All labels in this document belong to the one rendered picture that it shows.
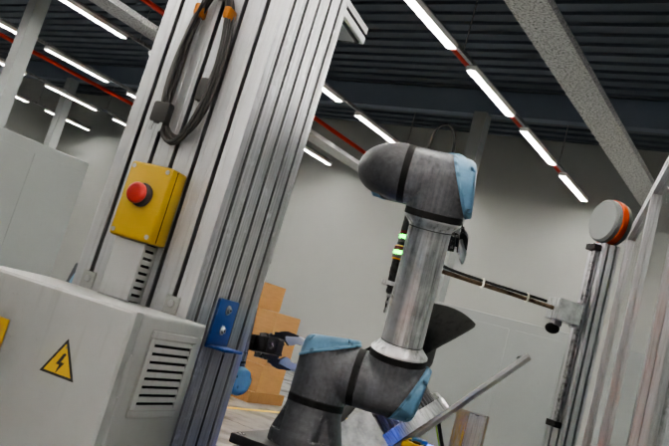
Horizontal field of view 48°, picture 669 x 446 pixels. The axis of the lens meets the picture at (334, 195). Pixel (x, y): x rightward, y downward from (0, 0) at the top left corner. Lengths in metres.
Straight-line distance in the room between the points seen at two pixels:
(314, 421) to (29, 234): 7.24
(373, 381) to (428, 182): 0.40
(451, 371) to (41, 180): 5.36
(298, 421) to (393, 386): 0.20
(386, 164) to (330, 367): 0.41
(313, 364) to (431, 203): 0.40
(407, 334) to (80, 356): 0.65
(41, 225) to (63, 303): 7.50
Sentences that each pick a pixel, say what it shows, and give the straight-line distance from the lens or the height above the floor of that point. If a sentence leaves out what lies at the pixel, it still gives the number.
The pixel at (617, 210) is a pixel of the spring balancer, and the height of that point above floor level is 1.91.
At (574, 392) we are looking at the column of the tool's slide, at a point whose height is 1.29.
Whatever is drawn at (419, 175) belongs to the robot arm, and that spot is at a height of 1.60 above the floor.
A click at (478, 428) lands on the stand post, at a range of 2.38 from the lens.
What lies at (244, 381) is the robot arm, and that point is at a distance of 2.04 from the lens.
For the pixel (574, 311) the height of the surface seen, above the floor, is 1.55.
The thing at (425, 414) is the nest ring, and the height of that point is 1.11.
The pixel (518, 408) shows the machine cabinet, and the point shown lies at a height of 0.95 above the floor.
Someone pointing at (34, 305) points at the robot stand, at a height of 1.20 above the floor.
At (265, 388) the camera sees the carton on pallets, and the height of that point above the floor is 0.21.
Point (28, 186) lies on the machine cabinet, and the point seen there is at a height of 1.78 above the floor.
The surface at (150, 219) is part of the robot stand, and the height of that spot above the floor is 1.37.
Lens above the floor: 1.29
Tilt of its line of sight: 9 degrees up
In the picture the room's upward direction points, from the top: 16 degrees clockwise
